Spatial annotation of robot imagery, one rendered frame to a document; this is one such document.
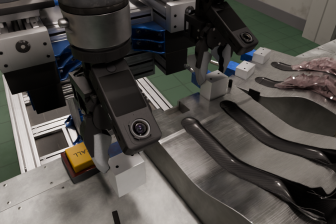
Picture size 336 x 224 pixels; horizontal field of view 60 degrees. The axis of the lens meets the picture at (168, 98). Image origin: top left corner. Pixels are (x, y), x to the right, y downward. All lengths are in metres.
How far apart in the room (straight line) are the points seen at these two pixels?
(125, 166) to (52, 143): 1.19
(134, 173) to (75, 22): 0.25
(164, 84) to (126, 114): 1.98
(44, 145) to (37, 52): 0.87
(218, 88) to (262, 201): 0.30
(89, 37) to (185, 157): 0.32
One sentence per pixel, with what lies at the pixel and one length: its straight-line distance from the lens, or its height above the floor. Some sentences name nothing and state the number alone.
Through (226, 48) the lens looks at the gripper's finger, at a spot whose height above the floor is 1.00.
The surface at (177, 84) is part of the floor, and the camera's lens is 2.30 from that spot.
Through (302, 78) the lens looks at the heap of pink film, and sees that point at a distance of 0.80.
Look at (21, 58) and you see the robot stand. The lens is 0.84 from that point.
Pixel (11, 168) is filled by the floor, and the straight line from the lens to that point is 1.90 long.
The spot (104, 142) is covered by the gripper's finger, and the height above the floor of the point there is 1.01.
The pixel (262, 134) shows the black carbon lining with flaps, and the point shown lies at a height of 0.88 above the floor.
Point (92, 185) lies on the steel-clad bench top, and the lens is 0.64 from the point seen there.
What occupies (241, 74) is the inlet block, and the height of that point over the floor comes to 0.87.
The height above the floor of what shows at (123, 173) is 0.95.
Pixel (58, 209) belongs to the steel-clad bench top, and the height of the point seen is 0.80.
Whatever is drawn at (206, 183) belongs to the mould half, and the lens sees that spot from 0.52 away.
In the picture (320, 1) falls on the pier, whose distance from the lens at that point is 3.18.
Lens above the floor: 1.30
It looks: 37 degrees down
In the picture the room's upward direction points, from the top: straight up
